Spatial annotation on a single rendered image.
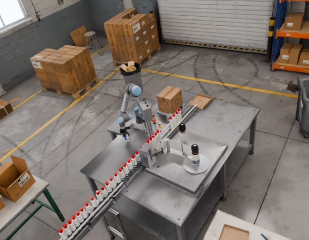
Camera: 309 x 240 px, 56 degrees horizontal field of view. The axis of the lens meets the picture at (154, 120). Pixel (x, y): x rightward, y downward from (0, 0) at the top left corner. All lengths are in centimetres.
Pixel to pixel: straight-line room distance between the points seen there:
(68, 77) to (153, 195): 408
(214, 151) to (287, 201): 127
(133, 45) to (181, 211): 493
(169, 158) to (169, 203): 61
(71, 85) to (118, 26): 181
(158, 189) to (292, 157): 233
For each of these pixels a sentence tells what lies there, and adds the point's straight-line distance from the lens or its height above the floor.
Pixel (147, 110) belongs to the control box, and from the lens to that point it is 334.
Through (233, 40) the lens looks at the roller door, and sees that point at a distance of 765.
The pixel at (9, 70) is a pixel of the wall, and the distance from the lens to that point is 851.
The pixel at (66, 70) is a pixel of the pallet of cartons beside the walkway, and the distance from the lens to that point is 659.
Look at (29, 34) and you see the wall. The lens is 875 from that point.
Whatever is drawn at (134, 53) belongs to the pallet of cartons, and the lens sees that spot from 731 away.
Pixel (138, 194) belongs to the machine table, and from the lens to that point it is 331.
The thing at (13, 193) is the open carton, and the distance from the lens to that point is 386.
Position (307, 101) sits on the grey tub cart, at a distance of 464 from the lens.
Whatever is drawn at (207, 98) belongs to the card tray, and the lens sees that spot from 450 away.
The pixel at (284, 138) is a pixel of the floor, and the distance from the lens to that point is 513.
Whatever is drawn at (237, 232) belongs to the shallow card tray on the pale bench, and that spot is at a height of 80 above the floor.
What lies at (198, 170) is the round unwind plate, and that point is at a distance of 334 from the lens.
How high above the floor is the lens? 339
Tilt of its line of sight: 37 degrees down
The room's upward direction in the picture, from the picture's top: 11 degrees counter-clockwise
